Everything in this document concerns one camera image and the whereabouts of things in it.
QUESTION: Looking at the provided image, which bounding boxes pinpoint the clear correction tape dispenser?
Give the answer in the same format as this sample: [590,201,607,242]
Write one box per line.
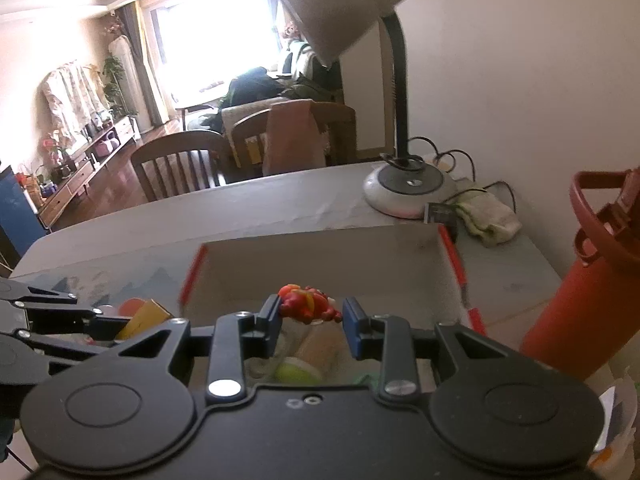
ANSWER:
[244,339,288,386]

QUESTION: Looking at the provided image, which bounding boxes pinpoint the green cap glue bottle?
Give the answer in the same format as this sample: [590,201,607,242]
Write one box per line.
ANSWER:
[273,323,345,386]

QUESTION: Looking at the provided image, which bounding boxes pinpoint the red orange figure keychain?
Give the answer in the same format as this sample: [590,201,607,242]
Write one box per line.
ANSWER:
[278,284,343,325]

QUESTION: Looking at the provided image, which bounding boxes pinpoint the yellow cardboard box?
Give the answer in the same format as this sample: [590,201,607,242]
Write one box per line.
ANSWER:
[115,299,172,340]

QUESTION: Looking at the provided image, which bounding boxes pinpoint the pink heart-shaped dish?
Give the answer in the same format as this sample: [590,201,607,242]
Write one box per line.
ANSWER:
[118,298,145,318]

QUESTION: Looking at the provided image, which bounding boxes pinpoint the red cardboard box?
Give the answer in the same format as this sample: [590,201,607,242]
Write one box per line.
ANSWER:
[178,223,487,386]

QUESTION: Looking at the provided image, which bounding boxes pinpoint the blue cabinet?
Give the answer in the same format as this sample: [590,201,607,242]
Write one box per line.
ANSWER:
[0,166,48,268]

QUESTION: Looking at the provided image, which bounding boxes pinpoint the white folded cloth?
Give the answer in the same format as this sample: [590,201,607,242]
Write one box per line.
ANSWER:
[454,190,522,247]

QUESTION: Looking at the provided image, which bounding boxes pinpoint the dark wooden chair left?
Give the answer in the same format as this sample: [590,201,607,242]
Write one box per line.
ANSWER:
[130,130,233,202]

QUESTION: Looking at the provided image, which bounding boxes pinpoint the low tv console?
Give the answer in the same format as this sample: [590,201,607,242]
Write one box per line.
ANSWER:
[37,115,141,230]

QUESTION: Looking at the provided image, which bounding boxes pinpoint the pink cloth on chair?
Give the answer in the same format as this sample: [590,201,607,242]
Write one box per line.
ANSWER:
[262,100,326,176]

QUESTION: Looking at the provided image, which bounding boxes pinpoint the red water bottle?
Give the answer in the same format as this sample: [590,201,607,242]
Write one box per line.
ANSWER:
[520,168,639,380]

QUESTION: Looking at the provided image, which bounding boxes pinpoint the wooden chair right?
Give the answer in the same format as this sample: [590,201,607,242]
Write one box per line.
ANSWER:
[229,100,357,179]

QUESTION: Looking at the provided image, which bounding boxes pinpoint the sofa with clothes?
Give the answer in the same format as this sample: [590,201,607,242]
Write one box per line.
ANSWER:
[193,38,344,132]

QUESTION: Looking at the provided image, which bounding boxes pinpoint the grey desk lamp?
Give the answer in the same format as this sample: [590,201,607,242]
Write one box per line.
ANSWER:
[280,0,457,220]

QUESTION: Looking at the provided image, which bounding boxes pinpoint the black lamp cable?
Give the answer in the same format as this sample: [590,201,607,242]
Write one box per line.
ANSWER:
[380,135,519,212]

